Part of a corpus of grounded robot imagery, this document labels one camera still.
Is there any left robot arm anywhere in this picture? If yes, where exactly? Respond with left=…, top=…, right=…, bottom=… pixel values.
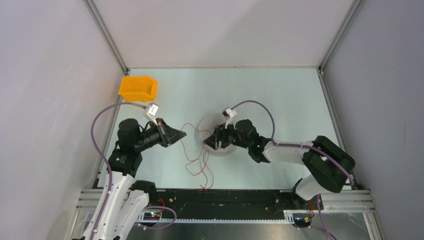
left=81, top=118, right=187, bottom=240

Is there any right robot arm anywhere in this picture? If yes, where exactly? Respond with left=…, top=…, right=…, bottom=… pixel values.
left=202, top=119, right=356, bottom=209

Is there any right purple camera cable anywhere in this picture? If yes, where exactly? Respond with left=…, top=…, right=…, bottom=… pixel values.
left=230, top=99, right=355, bottom=239

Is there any right controller board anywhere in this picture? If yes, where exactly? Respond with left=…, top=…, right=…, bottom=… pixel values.
left=292, top=217, right=313, bottom=230

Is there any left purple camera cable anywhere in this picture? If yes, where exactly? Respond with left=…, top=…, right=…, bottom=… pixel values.
left=89, top=101, right=148, bottom=240

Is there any purple camera cable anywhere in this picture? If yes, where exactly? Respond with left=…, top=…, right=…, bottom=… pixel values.
left=89, top=101, right=148, bottom=240
left=230, top=99, right=355, bottom=239

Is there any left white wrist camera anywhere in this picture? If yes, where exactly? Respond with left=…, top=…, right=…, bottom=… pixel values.
left=143, top=102, right=159, bottom=126

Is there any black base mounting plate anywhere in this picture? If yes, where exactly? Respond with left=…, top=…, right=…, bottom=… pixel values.
left=157, top=189, right=323, bottom=221

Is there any white perforated cable spool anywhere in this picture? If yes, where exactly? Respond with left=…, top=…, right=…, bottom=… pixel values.
left=198, top=113, right=236, bottom=157

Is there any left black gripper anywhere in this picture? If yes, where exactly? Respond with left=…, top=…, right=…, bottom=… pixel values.
left=134, top=118, right=186, bottom=152

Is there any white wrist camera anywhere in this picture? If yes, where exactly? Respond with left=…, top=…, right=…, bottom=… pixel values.
left=143, top=102, right=159, bottom=126
left=222, top=107, right=238, bottom=129

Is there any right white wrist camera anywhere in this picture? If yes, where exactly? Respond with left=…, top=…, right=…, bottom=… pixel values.
left=222, top=107, right=238, bottom=129

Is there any controller board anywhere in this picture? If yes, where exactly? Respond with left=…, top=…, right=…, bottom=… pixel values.
left=292, top=217, right=313, bottom=230
left=142, top=211, right=161, bottom=221

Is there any left controller board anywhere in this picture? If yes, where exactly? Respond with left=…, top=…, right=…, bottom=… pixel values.
left=142, top=211, right=161, bottom=221

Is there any orange plastic bin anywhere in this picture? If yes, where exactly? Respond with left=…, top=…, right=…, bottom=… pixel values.
left=118, top=76, right=158, bottom=102

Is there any aluminium frame rail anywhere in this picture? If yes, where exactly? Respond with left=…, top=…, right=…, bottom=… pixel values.
left=75, top=188, right=377, bottom=224

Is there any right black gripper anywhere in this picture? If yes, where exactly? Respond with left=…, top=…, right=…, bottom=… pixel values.
left=203, top=119, right=250, bottom=150

